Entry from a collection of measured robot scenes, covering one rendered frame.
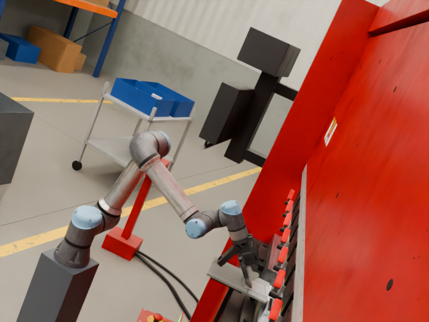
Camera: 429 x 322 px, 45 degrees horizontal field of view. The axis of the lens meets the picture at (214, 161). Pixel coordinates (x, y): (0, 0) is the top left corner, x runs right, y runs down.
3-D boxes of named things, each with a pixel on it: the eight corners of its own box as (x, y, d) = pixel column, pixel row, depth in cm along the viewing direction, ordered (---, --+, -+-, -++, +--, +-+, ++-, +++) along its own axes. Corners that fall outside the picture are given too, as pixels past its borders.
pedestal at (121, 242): (110, 238, 419) (147, 146, 398) (138, 252, 417) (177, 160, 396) (101, 246, 400) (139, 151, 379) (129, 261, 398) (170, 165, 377)
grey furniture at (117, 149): (120, 160, 602) (150, 84, 578) (167, 187, 580) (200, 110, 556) (70, 167, 519) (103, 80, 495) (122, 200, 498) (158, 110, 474)
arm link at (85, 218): (59, 234, 215) (69, 206, 212) (78, 227, 228) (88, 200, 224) (82, 249, 212) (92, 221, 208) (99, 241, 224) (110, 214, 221)
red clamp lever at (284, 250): (282, 244, 181) (273, 268, 176) (293, 249, 181) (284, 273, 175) (281, 246, 183) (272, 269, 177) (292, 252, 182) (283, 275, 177)
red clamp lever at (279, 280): (279, 267, 162) (269, 294, 156) (291, 273, 162) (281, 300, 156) (277, 269, 163) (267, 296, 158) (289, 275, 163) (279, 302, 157)
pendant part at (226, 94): (218, 130, 355) (240, 81, 346) (234, 137, 353) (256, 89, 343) (197, 137, 312) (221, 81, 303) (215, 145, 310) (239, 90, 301)
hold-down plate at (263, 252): (258, 246, 292) (260, 241, 292) (267, 250, 292) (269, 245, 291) (252, 267, 263) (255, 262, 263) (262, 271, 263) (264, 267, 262)
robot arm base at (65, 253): (46, 253, 217) (53, 232, 215) (69, 245, 231) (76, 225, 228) (73, 272, 212) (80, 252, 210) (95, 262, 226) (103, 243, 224)
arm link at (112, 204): (75, 223, 226) (142, 125, 209) (94, 215, 240) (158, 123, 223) (94, 241, 224) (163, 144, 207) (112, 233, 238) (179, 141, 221)
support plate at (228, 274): (214, 258, 227) (214, 256, 227) (269, 284, 225) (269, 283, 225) (206, 275, 210) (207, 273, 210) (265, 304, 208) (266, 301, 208)
